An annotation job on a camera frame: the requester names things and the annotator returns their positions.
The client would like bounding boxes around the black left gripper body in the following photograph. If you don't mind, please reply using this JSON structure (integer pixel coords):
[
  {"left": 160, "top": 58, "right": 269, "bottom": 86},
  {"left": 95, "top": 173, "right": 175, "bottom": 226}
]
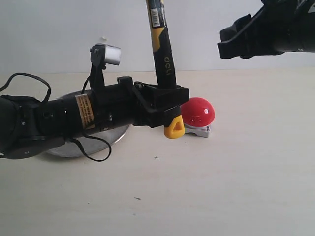
[{"left": 103, "top": 76, "right": 158, "bottom": 128}]

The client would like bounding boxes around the black yellow claw hammer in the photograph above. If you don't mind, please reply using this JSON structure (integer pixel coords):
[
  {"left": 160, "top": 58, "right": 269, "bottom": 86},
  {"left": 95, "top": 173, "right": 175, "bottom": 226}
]
[{"left": 146, "top": 0, "right": 185, "bottom": 139}]

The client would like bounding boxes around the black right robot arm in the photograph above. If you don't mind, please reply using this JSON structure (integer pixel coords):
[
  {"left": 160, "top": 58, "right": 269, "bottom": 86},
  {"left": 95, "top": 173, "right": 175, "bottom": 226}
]
[{"left": 217, "top": 0, "right": 315, "bottom": 59}]

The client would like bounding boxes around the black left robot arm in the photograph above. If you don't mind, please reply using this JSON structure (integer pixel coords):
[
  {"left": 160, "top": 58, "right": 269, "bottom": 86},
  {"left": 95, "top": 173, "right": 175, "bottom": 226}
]
[{"left": 0, "top": 76, "right": 189, "bottom": 160}]

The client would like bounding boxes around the red dome push button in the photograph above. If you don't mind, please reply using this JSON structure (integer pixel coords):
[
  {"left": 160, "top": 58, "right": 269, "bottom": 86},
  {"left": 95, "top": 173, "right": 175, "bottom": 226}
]
[{"left": 181, "top": 97, "right": 215, "bottom": 138}]

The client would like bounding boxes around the round steel plate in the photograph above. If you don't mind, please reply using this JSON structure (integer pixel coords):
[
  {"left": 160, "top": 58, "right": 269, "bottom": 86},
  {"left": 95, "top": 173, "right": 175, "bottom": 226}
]
[{"left": 45, "top": 90, "right": 129, "bottom": 158}]

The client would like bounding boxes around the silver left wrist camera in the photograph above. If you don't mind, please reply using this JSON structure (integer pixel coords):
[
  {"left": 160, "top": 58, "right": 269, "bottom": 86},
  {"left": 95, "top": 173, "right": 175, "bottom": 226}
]
[{"left": 90, "top": 43, "right": 122, "bottom": 69}]

